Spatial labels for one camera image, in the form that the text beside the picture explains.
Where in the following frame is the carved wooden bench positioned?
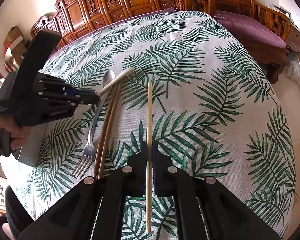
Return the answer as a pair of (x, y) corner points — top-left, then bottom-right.
(31, 0), (291, 83)

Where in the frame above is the brown wooden chopstick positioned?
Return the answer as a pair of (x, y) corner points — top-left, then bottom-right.
(94, 85), (118, 179)
(98, 81), (123, 179)

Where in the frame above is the palm leaf print tablecloth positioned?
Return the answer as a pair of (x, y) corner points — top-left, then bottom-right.
(13, 10), (298, 240)

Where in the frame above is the person's left hand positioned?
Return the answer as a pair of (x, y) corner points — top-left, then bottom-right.
(0, 115), (32, 150)

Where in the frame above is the cardboard boxes stack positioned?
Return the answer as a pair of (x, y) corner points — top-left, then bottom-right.
(4, 26), (27, 65)

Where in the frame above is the purple bench cushion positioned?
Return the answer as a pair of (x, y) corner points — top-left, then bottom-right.
(215, 10), (286, 48)

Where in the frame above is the silver metal spoon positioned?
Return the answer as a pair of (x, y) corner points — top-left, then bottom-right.
(102, 69), (115, 88)

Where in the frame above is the light beige chopstick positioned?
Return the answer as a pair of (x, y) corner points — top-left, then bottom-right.
(146, 82), (152, 233)
(97, 67), (134, 96)

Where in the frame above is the silver metal fork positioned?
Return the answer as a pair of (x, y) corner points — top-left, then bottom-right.
(72, 94), (108, 178)

